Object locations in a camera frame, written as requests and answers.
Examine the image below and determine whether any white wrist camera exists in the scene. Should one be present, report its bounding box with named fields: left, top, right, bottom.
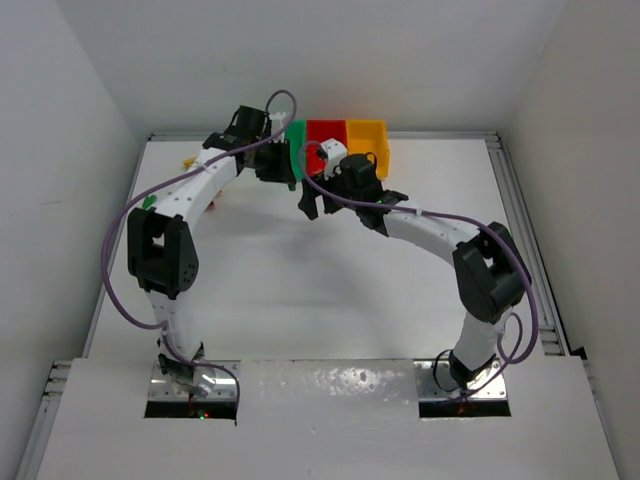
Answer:
left=269, top=111, right=290, bottom=133
left=319, top=138, right=348, bottom=179

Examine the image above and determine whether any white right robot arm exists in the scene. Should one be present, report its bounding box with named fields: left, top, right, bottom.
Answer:
left=299, top=146, right=532, bottom=389

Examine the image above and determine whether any green yellow lego cluster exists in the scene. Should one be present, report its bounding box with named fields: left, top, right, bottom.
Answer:
left=142, top=195, right=157, bottom=210

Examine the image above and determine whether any green plastic bin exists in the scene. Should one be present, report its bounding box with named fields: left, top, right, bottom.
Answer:
left=285, top=120, right=307, bottom=182

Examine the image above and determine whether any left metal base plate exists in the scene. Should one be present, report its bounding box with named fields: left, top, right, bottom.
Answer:
left=147, top=361, right=238, bottom=402

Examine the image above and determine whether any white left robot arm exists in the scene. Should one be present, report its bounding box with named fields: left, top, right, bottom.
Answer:
left=127, top=106, right=295, bottom=398

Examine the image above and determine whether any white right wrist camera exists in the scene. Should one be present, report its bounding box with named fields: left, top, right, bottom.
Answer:
left=319, top=138, right=348, bottom=179

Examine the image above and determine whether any stacked lego brick tower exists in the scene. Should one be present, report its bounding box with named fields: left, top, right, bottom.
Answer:
left=182, top=155, right=217, bottom=209

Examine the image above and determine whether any metal base plate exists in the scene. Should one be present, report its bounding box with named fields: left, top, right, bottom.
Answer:
left=147, top=361, right=238, bottom=402
left=414, top=358, right=509, bottom=401

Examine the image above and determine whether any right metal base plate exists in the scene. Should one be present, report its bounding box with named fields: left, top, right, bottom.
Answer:
left=414, top=358, right=509, bottom=401

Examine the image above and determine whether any yellow plastic bin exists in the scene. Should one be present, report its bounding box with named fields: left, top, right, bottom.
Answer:
left=346, top=119, right=390, bottom=180

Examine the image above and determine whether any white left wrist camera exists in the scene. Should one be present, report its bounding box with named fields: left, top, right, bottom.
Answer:
left=269, top=111, right=290, bottom=133

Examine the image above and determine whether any red plastic bin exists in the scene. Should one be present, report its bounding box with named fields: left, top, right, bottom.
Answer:
left=305, top=118, right=349, bottom=179

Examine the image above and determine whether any aluminium frame rail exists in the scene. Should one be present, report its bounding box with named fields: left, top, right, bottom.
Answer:
left=486, top=134, right=570, bottom=356

